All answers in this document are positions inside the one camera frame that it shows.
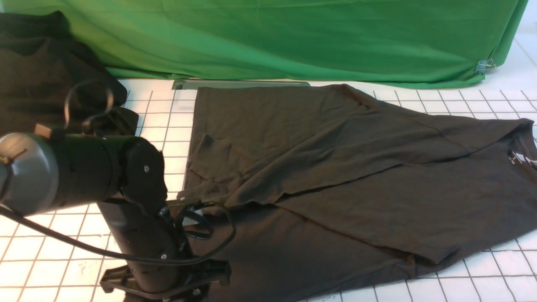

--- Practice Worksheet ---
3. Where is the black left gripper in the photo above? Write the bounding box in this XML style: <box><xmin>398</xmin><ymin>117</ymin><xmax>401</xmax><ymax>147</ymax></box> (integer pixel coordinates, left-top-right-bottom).
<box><xmin>98</xmin><ymin>200</ymin><xmax>232</xmax><ymax>302</ymax></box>

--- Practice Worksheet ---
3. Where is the dark gray long-sleeve shirt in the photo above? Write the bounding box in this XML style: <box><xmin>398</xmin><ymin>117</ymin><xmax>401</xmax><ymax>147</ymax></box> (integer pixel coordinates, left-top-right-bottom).
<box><xmin>179</xmin><ymin>85</ymin><xmax>536</xmax><ymax>302</ymax></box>

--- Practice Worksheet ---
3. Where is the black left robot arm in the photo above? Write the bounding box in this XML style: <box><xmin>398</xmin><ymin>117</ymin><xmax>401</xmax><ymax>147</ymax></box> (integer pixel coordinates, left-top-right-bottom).
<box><xmin>1</xmin><ymin>133</ymin><xmax>236</xmax><ymax>302</ymax></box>

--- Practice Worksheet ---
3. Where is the gray metal strip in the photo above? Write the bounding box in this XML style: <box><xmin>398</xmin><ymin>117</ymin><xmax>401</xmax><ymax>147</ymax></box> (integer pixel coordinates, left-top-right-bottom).
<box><xmin>172</xmin><ymin>79</ymin><xmax>310</xmax><ymax>90</ymax></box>

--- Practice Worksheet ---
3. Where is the black clothes pile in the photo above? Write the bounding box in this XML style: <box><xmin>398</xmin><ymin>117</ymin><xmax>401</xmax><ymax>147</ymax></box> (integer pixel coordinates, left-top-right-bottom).
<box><xmin>0</xmin><ymin>11</ymin><xmax>139</xmax><ymax>135</ymax></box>

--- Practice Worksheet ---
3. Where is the green backdrop cloth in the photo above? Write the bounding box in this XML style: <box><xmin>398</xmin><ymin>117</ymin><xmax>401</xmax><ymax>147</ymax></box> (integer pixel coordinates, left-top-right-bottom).
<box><xmin>1</xmin><ymin>0</ymin><xmax>527</xmax><ymax>89</ymax></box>

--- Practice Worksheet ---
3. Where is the metal binder clip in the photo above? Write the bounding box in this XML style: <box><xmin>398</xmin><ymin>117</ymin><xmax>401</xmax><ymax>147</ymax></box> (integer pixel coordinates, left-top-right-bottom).
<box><xmin>475</xmin><ymin>59</ymin><xmax>496</xmax><ymax>75</ymax></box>

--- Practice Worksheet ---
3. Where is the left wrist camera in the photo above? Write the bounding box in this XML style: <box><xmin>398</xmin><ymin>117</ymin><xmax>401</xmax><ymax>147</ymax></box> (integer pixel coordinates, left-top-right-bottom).
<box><xmin>167</xmin><ymin>200</ymin><xmax>214</xmax><ymax>240</ymax></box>

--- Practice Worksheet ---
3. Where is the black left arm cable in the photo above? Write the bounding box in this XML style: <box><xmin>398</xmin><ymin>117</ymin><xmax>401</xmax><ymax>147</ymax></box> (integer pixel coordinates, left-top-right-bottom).
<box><xmin>0</xmin><ymin>201</ymin><xmax>237</xmax><ymax>266</ymax></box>

